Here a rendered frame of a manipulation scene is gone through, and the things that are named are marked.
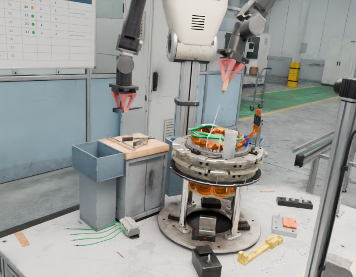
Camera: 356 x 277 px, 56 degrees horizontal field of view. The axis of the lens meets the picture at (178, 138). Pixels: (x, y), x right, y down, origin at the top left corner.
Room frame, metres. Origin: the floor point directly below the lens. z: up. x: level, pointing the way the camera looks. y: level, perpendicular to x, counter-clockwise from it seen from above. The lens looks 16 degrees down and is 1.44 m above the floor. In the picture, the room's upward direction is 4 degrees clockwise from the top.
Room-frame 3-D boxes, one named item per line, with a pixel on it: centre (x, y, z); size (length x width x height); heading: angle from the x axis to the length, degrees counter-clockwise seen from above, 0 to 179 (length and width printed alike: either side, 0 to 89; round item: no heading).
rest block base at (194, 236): (1.02, -0.11, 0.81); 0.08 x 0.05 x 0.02; 87
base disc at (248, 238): (1.14, -0.14, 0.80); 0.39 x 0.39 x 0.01
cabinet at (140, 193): (1.21, 0.17, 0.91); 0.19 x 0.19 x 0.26; 45
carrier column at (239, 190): (1.04, -0.22, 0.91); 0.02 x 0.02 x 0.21
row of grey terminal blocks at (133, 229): (1.05, 0.15, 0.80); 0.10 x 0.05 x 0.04; 34
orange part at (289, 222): (1.16, -0.46, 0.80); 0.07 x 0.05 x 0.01; 165
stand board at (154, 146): (1.21, 0.17, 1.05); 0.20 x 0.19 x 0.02; 135
